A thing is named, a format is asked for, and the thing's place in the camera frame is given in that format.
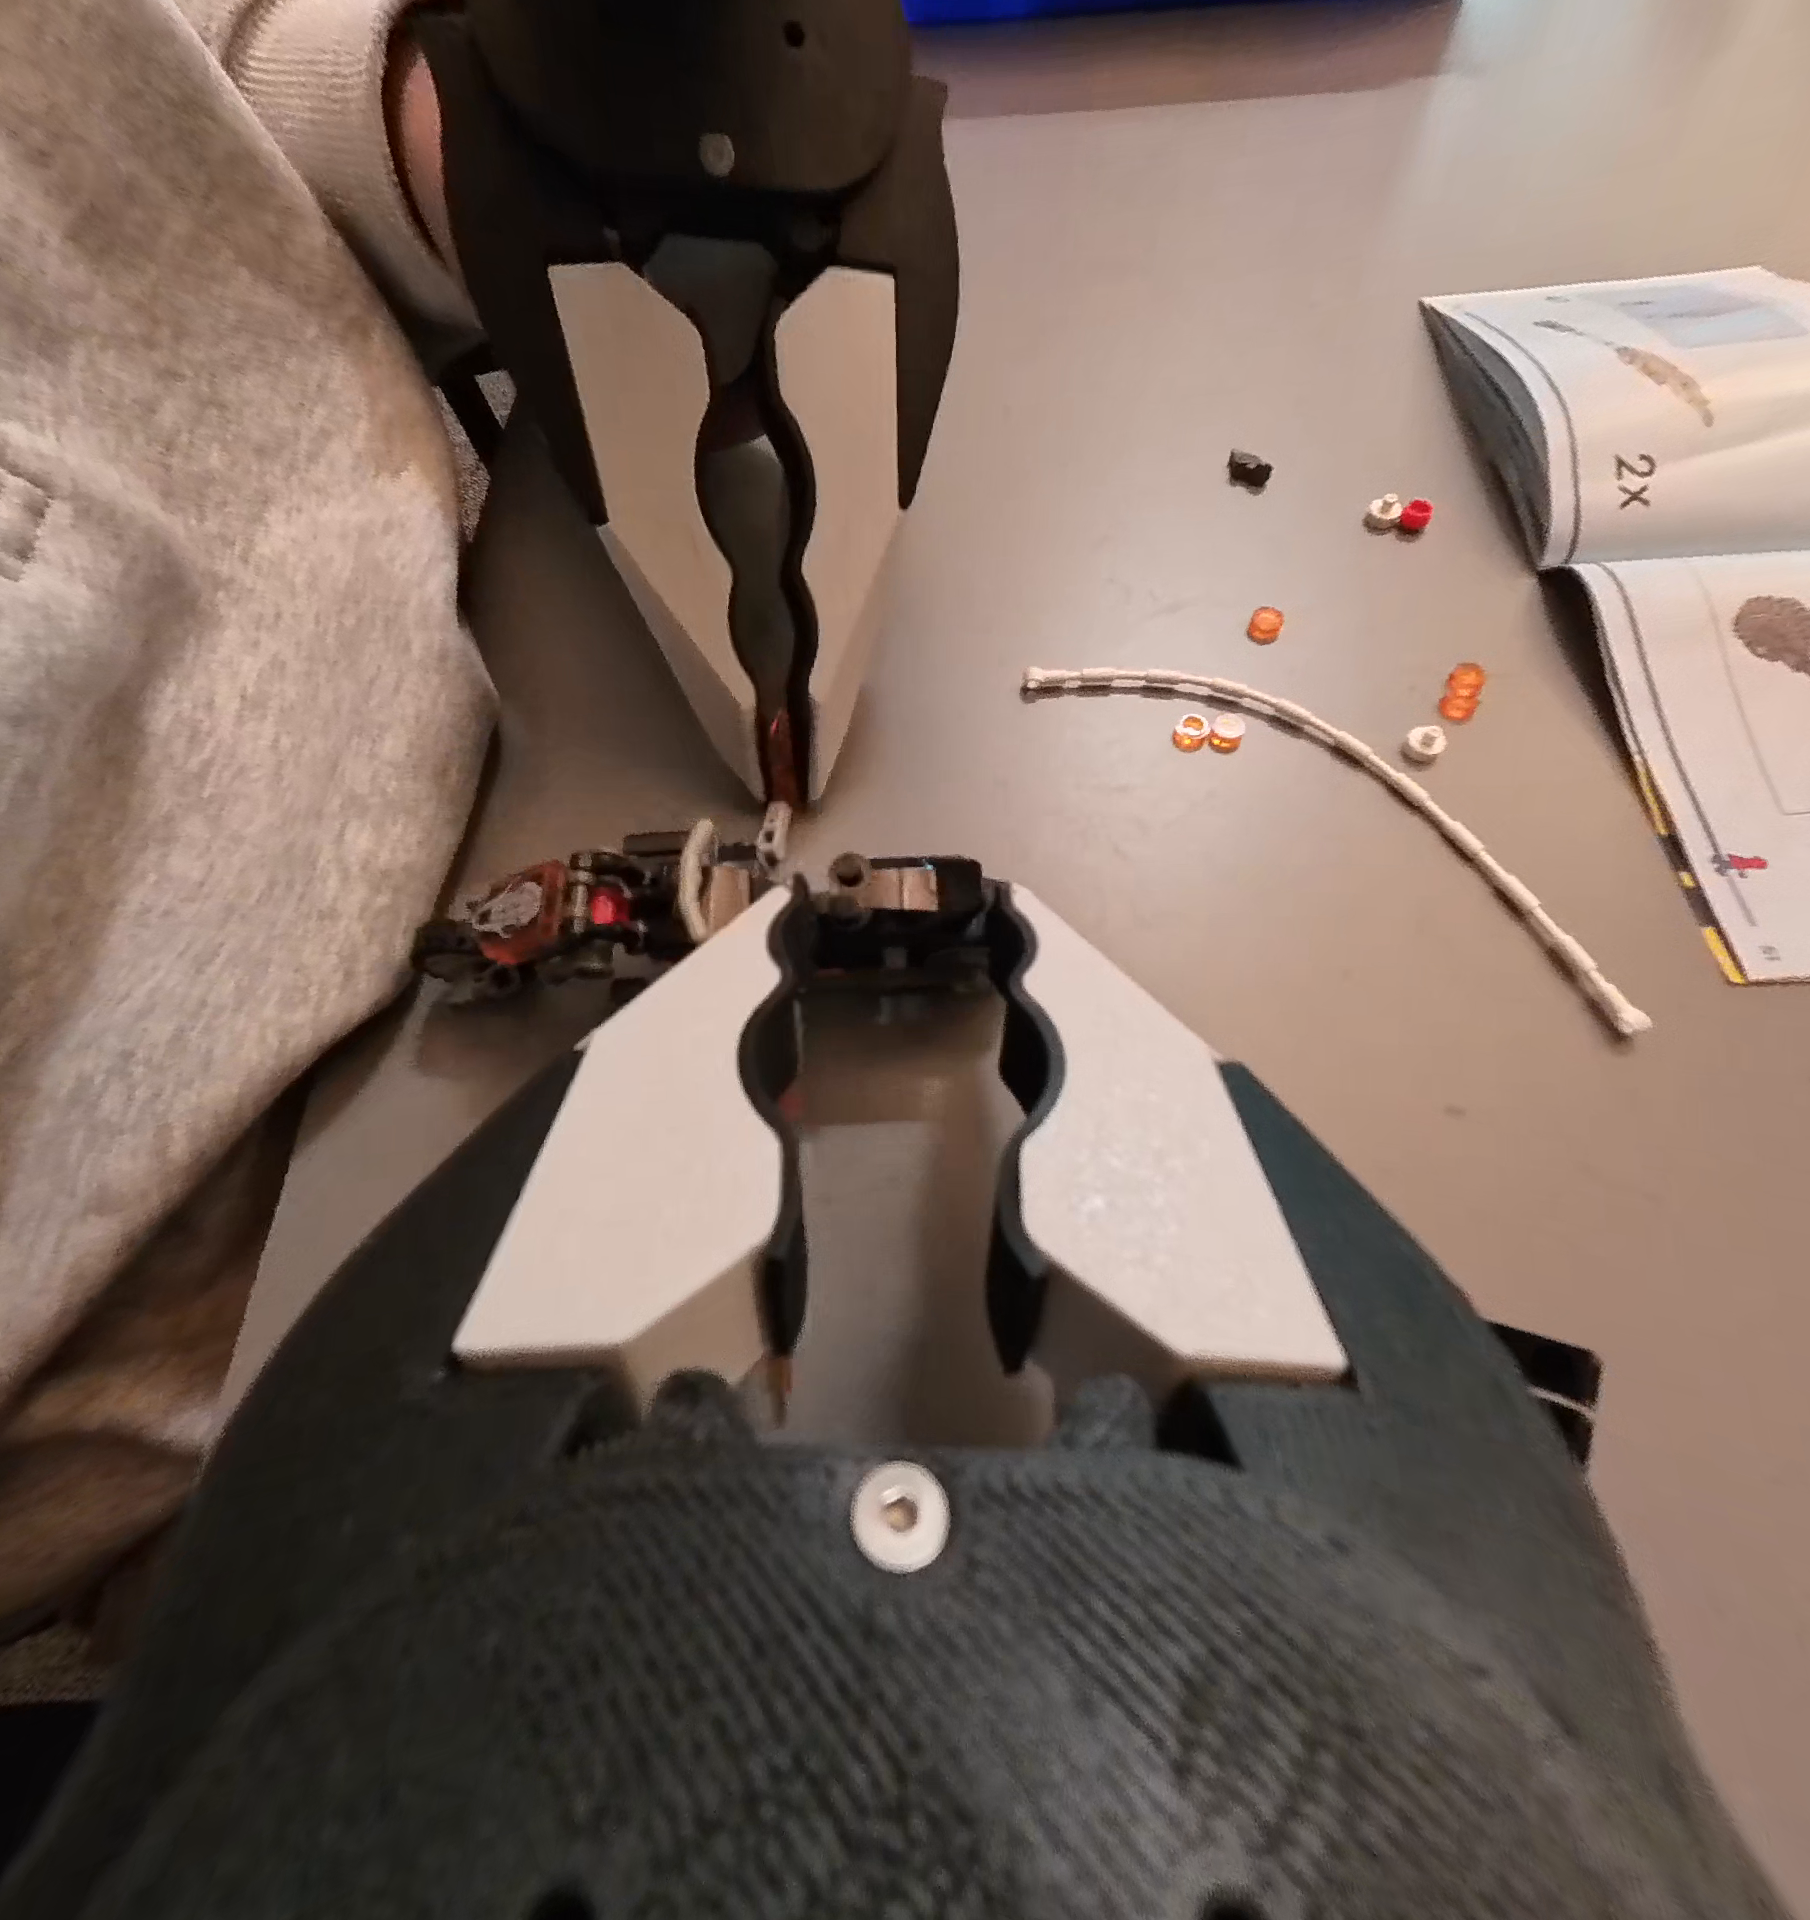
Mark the person's left hand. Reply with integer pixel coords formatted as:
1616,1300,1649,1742
384,22,461,264

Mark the person's left forearm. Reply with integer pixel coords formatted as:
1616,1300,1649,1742
230,0,448,355

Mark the grey zip hoodie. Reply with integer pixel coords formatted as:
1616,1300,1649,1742
0,0,505,1668

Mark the black lego motorcycle model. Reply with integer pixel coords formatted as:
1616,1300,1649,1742
413,817,1012,1022

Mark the lego instruction booklet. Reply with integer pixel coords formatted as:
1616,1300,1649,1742
1420,267,1810,986

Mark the white lego chain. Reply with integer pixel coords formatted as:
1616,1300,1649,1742
1022,663,1654,1039

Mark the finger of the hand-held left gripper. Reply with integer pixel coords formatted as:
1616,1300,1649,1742
549,259,772,806
768,267,906,806

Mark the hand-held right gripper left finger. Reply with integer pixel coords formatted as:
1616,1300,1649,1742
452,885,811,1410

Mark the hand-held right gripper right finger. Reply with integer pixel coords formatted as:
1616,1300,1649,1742
987,882,1351,1389

